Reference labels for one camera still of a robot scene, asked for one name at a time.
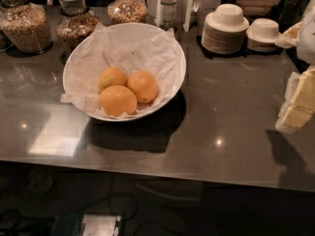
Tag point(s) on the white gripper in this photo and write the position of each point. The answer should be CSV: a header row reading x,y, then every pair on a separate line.
x,y
307,40

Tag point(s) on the orange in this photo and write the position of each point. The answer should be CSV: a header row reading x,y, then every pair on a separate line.
x,y
144,85
117,100
111,76

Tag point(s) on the white bowl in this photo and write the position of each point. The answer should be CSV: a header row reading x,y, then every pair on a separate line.
x,y
164,82

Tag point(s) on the black mat under bowls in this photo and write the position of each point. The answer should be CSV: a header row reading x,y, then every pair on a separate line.
x,y
243,52

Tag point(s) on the short stack of paper bowls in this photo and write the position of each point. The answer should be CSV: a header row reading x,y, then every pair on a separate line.
x,y
262,34

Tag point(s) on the tall stack of paper bowls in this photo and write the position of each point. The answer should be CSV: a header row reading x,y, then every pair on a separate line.
x,y
224,29

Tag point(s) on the white paper liner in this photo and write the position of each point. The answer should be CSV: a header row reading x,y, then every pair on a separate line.
x,y
147,53

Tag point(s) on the clear plastic bottle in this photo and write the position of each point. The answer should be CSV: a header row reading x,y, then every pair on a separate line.
x,y
167,13

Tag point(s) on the glass jar of cereal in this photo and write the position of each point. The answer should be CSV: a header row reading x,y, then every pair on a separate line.
x,y
127,11

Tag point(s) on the middle glass jar of granola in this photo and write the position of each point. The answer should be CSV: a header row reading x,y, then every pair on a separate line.
x,y
77,23

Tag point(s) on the grey device under table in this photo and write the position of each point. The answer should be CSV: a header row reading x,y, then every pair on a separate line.
x,y
88,224

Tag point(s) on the large glass jar of grains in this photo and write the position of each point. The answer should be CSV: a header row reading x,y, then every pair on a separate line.
x,y
26,25

